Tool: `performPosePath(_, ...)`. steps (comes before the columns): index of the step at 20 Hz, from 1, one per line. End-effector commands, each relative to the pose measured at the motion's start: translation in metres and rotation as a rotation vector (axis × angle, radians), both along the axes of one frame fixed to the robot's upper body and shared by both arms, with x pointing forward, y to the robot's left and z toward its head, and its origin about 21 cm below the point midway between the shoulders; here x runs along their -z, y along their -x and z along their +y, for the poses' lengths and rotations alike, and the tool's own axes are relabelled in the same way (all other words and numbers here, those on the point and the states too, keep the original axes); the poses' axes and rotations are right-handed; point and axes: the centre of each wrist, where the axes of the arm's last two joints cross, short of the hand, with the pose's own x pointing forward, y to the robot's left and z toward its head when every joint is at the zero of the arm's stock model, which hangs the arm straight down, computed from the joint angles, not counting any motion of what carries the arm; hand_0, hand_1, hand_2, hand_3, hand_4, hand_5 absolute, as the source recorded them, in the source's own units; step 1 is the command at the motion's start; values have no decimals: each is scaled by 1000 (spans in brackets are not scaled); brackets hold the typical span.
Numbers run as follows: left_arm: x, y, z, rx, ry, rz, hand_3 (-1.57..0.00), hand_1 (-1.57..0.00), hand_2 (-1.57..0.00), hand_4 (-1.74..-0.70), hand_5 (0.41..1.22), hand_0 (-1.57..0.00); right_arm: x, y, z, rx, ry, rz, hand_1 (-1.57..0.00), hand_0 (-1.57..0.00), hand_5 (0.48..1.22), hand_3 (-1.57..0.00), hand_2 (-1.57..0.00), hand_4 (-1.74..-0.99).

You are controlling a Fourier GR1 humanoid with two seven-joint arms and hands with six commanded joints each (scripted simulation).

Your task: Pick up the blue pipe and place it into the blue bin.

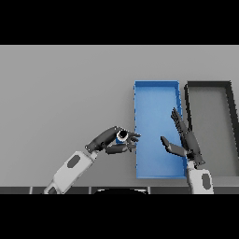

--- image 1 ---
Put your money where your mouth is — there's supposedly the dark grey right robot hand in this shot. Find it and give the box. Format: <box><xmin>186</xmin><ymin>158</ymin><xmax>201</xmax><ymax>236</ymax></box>
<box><xmin>160</xmin><ymin>107</ymin><xmax>206</xmax><ymax>166</ymax></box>

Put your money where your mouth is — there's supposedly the dark grey bin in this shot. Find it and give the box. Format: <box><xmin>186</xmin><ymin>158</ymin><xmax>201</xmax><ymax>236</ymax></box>
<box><xmin>183</xmin><ymin>80</ymin><xmax>239</xmax><ymax>177</ymax></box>

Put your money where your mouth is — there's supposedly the blue pipe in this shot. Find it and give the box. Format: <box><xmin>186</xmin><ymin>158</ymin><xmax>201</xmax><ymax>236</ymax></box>
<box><xmin>115</xmin><ymin>130</ymin><xmax>129</xmax><ymax>146</ymax></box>

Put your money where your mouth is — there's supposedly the blue bin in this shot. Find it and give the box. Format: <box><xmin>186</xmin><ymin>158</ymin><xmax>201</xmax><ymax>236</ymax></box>
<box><xmin>133</xmin><ymin>79</ymin><xmax>189</xmax><ymax>180</ymax></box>

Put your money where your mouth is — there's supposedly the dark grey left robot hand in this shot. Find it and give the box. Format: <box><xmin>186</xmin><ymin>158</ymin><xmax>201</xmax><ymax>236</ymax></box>
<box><xmin>85</xmin><ymin>125</ymin><xmax>142</xmax><ymax>156</ymax></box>

